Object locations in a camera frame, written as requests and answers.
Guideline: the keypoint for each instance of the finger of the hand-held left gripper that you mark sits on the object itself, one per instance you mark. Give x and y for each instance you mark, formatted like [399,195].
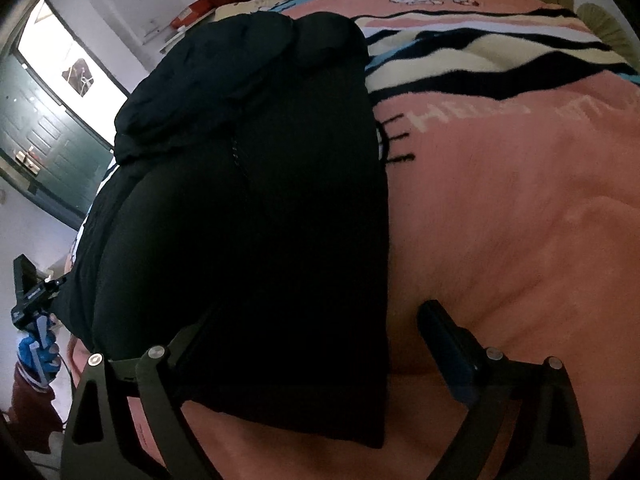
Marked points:
[24,277]

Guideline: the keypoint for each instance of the person's left hand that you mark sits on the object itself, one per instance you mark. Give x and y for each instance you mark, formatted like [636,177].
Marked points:
[40,355]

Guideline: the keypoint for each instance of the white wall shelf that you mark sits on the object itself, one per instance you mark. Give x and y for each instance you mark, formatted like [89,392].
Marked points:
[177,39]

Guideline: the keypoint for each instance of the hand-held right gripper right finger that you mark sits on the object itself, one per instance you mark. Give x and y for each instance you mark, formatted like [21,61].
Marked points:
[450,345]

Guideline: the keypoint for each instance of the pink cartoon printed blanket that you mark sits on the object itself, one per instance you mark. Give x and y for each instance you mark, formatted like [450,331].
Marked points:
[500,200]

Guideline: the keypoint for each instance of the red box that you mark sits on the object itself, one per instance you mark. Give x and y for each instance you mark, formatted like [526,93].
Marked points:
[192,15]

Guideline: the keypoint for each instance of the green door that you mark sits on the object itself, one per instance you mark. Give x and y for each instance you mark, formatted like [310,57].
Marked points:
[55,150]

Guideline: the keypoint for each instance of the person's left forearm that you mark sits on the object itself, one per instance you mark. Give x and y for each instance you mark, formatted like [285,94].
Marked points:
[30,410]

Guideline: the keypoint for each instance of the wall poster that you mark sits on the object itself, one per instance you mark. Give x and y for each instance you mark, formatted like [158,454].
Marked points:
[78,76]

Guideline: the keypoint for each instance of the olive ribbed pillow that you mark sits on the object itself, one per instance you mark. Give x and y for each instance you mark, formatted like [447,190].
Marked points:
[605,30]

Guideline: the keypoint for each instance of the black hooded jacket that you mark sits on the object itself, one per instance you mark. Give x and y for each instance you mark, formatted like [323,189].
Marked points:
[240,200]

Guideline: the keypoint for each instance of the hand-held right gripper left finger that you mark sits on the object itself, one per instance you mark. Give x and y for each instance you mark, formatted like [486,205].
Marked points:
[150,375]

